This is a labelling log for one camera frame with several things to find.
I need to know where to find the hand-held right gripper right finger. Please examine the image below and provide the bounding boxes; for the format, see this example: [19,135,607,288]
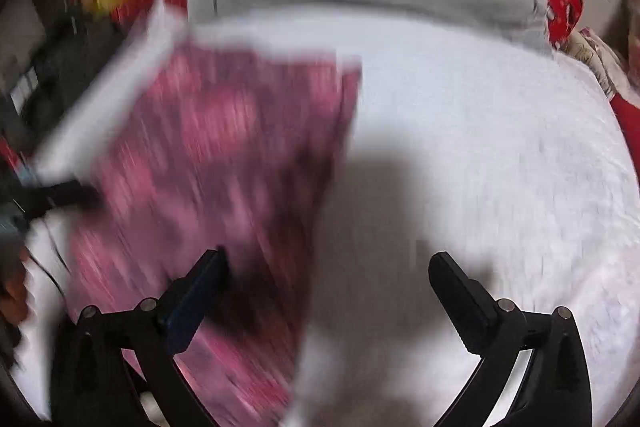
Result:
[427,251,593,427]

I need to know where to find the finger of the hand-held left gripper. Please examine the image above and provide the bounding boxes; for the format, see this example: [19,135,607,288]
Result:
[30,179,103,215]

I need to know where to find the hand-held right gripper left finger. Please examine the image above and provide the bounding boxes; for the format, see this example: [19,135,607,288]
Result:
[47,246,231,427]

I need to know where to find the pink floral garment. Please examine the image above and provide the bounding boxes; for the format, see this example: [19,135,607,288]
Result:
[65,39,363,427]

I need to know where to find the person's left hand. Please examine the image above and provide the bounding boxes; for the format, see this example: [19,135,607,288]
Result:
[0,264,30,324]

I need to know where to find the dark quilted jacket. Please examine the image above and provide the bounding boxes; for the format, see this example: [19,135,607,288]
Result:
[27,7,103,135]

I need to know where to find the white bedsheet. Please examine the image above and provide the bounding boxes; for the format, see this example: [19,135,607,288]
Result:
[10,2,640,427]

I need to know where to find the plain red cloth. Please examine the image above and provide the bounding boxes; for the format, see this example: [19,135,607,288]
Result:
[609,91,640,145]

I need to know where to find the beige printed cloth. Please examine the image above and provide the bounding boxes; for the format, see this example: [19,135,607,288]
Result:
[564,27,632,100]

